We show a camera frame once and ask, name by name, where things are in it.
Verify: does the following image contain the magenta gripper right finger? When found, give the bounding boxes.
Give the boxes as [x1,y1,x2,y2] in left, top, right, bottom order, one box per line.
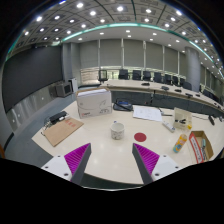
[132,143,160,185]

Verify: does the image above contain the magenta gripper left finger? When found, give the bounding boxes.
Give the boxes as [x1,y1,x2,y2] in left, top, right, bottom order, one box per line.
[64,143,91,185]

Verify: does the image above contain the red round sticker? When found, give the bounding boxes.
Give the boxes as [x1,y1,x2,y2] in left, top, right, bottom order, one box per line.
[134,132,147,142]

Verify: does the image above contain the brown paper envelope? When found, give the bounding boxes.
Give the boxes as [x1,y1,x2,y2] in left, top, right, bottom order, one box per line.
[44,118,83,147]

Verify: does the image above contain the yellow drink bottle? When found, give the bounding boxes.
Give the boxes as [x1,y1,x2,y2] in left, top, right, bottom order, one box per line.
[173,134,187,153]

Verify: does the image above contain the white patterned mug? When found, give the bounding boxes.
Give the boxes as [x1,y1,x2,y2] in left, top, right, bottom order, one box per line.
[111,122,125,140]

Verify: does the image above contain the black power adapter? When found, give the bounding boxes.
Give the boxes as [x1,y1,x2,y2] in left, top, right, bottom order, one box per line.
[49,111,67,123]

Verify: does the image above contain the white paper sheets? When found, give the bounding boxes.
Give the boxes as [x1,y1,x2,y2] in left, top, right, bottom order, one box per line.
[133,106,162,122]

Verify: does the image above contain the clear plastic package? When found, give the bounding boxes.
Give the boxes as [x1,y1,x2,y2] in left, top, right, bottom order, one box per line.
[174,108,192,130]

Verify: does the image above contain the open brown cardboard box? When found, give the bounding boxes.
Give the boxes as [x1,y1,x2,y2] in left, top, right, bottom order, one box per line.
[189,131,214,164]

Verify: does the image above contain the black bag on table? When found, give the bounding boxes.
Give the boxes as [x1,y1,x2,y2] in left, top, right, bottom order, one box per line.
[113,101,133,111]

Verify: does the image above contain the white cardboard box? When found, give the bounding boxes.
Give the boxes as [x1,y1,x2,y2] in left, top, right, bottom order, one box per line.
[76,88,112,119]

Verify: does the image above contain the long curved conference desk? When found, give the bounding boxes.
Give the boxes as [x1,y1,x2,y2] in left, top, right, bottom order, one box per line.
[79,80,224,117]

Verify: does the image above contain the grey crt monitor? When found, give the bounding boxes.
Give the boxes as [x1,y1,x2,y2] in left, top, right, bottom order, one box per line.
[56,83,72,97]

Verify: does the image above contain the black office chair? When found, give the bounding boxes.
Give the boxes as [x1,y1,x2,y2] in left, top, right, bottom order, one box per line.
[143,71,151,81]
[98,70,108,83]
[118,69,129,80]
[132,70,141,80]
[153,72,162,83]

